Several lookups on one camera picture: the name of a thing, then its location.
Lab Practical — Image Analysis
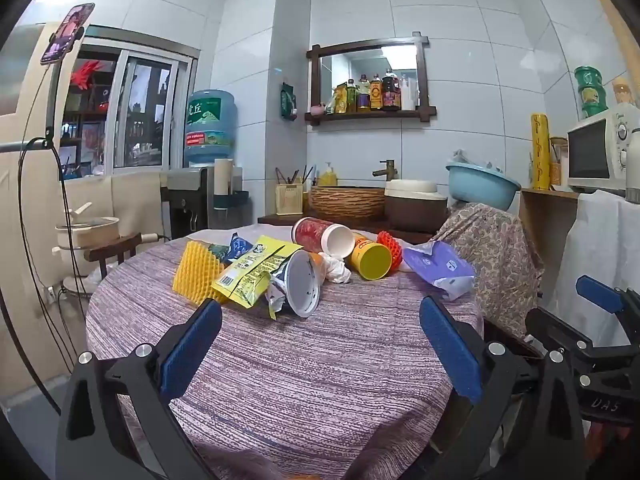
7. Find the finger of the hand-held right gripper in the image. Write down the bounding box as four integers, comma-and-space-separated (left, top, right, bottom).
575, 275, 640, 341
525, 307, 608, 376

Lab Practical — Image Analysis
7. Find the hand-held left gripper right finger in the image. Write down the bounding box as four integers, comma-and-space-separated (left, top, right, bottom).
345, 296, 586, 480

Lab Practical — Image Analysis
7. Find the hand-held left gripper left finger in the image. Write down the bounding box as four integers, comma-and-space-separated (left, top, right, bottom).
55, 299, 223, 480

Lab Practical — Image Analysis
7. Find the white tissue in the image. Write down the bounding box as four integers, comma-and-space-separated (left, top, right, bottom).
317, 252, 353, 286

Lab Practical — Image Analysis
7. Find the white plastic sheet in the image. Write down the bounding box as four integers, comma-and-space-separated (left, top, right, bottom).
542, 190, 640, 346

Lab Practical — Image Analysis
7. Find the yellow foam fruit net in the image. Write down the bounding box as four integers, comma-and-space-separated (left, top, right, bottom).
172, 240, 231, 306

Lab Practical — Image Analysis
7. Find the wooden cabinet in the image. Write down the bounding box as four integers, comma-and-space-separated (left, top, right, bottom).
519, 187, 581, 291

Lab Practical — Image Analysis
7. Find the purple wipes packet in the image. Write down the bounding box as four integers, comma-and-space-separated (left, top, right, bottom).
402, 240, 476, 301

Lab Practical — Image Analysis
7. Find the yellow green snack bag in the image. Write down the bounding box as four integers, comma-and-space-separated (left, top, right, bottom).
211, 236, 304, 311

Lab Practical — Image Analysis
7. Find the blue snack packet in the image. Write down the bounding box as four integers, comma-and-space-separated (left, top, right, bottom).
207, 232, 253, 266

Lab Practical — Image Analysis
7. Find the purple striped tablecloth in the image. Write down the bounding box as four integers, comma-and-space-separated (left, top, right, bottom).
85, 225, 486, 480

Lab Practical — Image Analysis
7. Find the red foam fruit net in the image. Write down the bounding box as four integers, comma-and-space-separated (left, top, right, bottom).
376, 231, 404, 273

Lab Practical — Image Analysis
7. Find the yellow chip can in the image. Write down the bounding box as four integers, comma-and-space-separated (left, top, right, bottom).
347, 232, 393, 281

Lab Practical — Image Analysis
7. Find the dark wooden chair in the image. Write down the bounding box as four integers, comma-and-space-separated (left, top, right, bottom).
84, 234, 141, 278

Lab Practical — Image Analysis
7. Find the white paper noodle cup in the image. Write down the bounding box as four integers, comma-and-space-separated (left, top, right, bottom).
267, 249, 322, 320

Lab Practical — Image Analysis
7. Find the glass jar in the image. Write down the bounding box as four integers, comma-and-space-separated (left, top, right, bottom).
549, 136, 568, 187

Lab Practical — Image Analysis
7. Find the lilac cloth yellow border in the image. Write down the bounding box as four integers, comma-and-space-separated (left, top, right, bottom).
192, 225, 301, 246

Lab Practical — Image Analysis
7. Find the white microwave oven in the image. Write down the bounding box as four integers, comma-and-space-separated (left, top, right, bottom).
566, 107, 640, 193

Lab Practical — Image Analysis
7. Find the water dispenser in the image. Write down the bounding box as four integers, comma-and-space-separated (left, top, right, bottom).
167, 165, 216, 241

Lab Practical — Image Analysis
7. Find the brown container white lid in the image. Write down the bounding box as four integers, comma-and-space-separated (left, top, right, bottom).
384, 179, 448, 233

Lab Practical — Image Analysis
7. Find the teal cup holder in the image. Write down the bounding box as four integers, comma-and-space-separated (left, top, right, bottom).
210, 190, 249, 209

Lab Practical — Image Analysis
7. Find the yellow roll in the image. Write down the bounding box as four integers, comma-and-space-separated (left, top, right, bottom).
530, 113, 551, 191

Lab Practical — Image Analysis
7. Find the cream cooking pot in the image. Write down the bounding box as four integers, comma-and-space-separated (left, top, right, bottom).
52, 202, 156, 261

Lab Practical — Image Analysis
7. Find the light blue basin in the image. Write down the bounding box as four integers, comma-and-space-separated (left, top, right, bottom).
446, 162, 521, 212

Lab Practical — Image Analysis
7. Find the red canister white cap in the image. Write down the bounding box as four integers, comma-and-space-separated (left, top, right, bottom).
292, 216, 357, 259

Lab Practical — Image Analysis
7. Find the stack of paper cups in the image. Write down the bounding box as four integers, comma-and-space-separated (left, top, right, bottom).
214, 158, 235, 196

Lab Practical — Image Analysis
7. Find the beige chopstick holder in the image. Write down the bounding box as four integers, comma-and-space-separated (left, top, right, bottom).
276, 183, 305, 216

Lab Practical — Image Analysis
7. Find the woven wicker basin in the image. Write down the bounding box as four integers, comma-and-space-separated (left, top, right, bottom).
309, 186, 387, 221

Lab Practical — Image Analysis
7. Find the bundle of dark chopsticks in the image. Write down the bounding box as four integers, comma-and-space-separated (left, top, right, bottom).
275, 165, 316, 186

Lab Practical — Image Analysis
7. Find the stack of green cups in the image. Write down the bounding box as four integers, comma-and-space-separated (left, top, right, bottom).
574, 66, 608, 120

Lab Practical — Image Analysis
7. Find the blue water jug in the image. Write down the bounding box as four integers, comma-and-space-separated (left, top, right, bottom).
184, 90, 236, 165

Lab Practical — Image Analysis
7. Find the sliding window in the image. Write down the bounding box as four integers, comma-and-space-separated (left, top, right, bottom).
60, 25, 201, 176

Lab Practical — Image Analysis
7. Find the green hanging packet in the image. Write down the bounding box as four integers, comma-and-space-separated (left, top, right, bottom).
280, 81, 297, 121

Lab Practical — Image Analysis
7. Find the large dark sauce bottle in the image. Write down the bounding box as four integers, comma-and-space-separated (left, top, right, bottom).
382, 69, 402, 111

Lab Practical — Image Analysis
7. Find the beige pole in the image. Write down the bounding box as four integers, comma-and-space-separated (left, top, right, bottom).
592, 0, 636, 76

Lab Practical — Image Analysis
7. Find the phone stand pole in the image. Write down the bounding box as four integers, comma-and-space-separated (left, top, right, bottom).
0, 22, 86, 153

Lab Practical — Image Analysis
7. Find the smartphone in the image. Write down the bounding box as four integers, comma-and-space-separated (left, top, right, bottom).
41, 3, 96, 65

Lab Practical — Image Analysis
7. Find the black cable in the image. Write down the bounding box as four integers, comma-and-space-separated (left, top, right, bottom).
17, 60, 86, 376

